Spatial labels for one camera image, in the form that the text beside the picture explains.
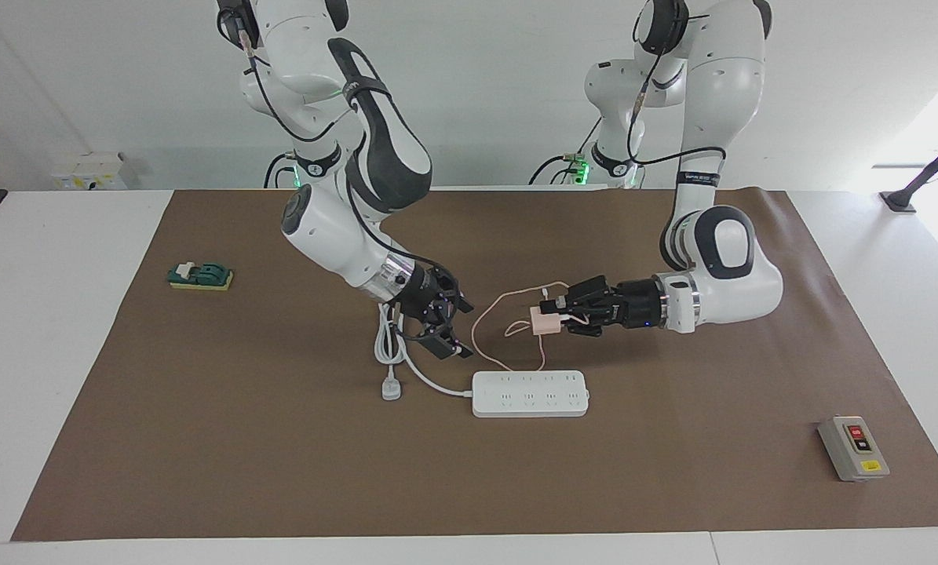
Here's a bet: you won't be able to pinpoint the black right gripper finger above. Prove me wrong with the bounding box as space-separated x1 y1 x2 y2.
436 271 475 316
406 318 475 360

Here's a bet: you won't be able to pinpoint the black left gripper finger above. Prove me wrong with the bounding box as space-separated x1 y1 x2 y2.
564 310 615 338
553 275 615 311

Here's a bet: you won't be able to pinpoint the pink charging cable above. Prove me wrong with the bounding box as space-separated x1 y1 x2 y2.
471 282 571 374

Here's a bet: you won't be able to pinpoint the white power strip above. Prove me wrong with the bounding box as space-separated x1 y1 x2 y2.
471 370 590 418

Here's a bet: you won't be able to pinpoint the brown table mat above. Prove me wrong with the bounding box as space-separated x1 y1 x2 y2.
11 188 938 542

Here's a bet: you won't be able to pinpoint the black clamp stand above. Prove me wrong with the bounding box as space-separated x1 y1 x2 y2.
879 127 938 213

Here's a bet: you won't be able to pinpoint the white boxes with yellow stickers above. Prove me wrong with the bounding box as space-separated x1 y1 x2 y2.
51 153 128 191

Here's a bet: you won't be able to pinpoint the white power strip cord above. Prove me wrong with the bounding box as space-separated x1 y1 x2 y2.
374 302 476 402

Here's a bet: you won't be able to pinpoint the black left base cable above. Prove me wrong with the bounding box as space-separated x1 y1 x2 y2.
527 118 595 188

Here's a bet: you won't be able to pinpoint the black base cable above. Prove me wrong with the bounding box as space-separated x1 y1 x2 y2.
527 118 595 188
263 151 301 189

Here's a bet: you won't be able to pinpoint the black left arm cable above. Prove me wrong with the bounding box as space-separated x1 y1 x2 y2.
626 47 727 170

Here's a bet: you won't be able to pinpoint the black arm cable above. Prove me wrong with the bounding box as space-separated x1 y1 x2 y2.
217 8 454 275
626 47 727 170

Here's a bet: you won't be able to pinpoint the black right base cable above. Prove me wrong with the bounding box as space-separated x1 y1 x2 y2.
263 151 301 189

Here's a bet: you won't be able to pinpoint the green knife switch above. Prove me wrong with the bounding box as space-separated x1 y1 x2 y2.
167 261 235 293

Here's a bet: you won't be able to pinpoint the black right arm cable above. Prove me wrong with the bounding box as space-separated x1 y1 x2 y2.
217 8 454 275

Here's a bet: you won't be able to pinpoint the grey push-button switch box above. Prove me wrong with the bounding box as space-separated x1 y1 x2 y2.
818 415 891 482

